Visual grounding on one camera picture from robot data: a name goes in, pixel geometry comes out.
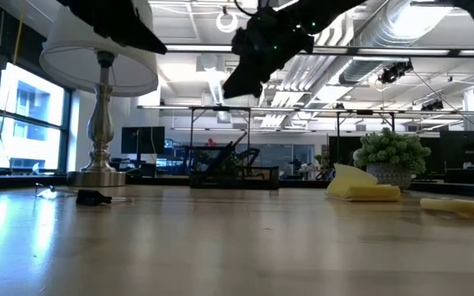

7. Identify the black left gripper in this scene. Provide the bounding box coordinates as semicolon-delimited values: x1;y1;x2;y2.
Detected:
55;0;168;54

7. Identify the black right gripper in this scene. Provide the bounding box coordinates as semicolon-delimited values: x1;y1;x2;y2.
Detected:
221;24;314;99

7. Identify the black marker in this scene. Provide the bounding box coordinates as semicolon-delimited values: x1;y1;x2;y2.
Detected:
210;141;238;168

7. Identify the black mesh desk organizer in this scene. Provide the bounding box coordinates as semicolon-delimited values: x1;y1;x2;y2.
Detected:
189;146;281;191

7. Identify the yellow sticky note pad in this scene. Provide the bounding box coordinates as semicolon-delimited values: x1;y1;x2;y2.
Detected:
326;163;402;202

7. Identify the black binder clip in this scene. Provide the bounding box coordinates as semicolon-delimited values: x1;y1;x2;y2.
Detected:
75;188;135;207

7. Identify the clear silver clip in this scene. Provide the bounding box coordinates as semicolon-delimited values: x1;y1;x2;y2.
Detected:
35;183;82;201

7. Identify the pale yellow highlighter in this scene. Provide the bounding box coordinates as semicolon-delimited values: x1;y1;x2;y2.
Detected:
420;197;474;220

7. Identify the white shade silver table lamp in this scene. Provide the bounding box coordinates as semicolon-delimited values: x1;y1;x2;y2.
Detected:
39;0;159;188

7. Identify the black computer monitor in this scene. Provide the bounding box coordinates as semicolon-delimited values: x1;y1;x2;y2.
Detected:
121;126;166;155

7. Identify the dark framed window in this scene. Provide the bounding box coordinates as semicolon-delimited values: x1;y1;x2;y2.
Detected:
0;61;73;176

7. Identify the green plant in patterned pot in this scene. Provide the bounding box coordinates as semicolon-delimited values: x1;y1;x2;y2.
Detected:
352;127;432;192

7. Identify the large dark monitor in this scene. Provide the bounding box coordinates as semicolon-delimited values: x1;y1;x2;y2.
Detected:
439;130;474;170

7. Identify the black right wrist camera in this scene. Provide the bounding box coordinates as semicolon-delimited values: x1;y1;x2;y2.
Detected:
231;26;258;53

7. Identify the white coiled cable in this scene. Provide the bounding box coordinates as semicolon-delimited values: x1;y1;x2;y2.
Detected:
215;6;239;34

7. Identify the black metal table frame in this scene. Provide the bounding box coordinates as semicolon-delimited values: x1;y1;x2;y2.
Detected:
189;105;251;165
335;109;397;165

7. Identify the black camera cable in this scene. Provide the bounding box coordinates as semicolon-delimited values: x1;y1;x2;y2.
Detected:
232;0;263;17

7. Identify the yellow cord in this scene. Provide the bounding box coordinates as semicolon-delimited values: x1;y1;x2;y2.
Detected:
12;0;26;65

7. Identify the black ceiling rig camera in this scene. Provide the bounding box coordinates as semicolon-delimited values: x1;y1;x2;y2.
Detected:
379;60;414;86

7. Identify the small black rig camera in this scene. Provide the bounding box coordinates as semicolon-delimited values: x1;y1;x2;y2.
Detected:
421;99;444;112

